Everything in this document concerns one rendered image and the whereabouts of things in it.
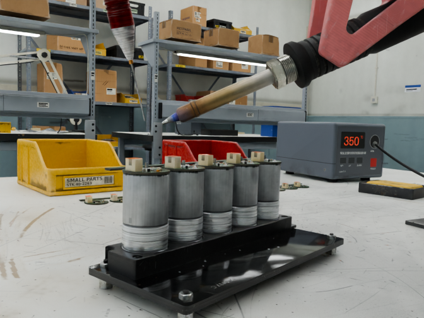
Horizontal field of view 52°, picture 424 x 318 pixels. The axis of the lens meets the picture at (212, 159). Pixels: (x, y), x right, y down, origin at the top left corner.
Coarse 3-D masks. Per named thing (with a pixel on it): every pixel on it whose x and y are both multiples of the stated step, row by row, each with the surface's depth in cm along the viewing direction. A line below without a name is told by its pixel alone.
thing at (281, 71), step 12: (276, 60) 22; (288, 60) 22; (264, 72) 22; (276, 72) 22; (288, 72) 22; (240, 84) 22; (252, 84) 22; (264, 84) 22; (276, 84) 22; (216, 96) 22; (228, 96) 22; (240, 96) 22; (180, 108) 22; (192, 108) 22; (204, 108) 22; (216, 108) 22; (180, 120) 22
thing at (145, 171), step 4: (124, 168) 23; (144, 168) 22; (148, 168) 22; (156, 168) 24; (160, 168) 23; (164, 168) 24; (124, 172) 22; (128, 172) 22; (132, 172) 22; (136, 172) 22; (140, 172) 22; (144, 172) 22; (148, 172) 22; (152, 172) 22; (156, 172) 22; (160, 172) 22; (164, 172) 22; (168, 172) 23
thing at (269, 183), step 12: (264, 168) 30; (276, 168) 31; (264, 180) 30; (276, 180) 31; (264, 192) 31; (276, 192) 31; (264, 204) 31; (276, 204) 31; (264, 216) 31; (276, 216) 31
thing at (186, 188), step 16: (176, 176) 24; (192, 176) 24; (176, 192) 24; (192, 192) 24; (176, 208) 24; (192, 208) 24; (176, 224) 24; (192, 224) 24; (176, 240) 24; (192, 240) 25
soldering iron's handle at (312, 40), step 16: (368, 16) 22; (416, 16) 22; (352, 32) 22; (400, 32) 22; (416, 32) 22; (288, 48) 22; (304, 48) 22; (384, 48) 22; (304, 64) 21; (320, 64) 22; (304, 80) 22
